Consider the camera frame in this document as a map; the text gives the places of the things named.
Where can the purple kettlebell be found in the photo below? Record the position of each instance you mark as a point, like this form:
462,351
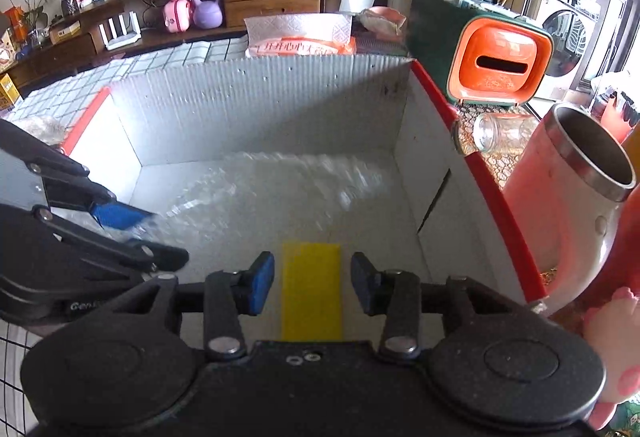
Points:
207,14

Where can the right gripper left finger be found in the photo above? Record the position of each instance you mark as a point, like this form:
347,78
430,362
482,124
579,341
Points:
229,295

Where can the white steel tumbler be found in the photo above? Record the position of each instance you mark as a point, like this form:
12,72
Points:
566,194

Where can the yellow sponge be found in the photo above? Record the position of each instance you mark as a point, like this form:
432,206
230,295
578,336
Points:
311,294

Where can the red white storage box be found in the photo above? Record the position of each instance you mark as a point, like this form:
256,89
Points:
445,217

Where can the pink tissue pack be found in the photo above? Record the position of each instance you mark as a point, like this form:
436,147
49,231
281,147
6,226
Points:
300,34

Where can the pink plush toy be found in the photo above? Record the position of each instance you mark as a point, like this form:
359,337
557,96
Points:
613,331

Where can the yellow cardboard box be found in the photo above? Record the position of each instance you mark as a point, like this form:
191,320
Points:
8,92

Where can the white wifi router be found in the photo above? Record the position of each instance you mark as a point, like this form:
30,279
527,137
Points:
120,32

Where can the pink small bag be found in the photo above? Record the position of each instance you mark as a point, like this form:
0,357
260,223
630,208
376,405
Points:
177,15

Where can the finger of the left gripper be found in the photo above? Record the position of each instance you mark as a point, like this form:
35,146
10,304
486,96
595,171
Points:
136,254
69,187

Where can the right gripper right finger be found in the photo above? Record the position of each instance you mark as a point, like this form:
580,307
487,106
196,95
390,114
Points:
396,295

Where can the white checkered tablecloth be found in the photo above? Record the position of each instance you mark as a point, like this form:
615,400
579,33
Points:
65,101

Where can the white washing machine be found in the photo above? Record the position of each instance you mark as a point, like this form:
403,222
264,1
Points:
570,23

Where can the wooden tv cabinet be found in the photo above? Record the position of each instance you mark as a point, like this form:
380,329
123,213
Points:
84,48

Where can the green orange desk organizer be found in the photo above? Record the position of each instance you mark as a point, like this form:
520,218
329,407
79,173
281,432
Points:
478,55

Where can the clear glass jar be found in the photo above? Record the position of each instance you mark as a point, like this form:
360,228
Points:
503,133

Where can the clear bubble wrap sheet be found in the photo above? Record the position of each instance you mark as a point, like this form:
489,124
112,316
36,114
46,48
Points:
253,202

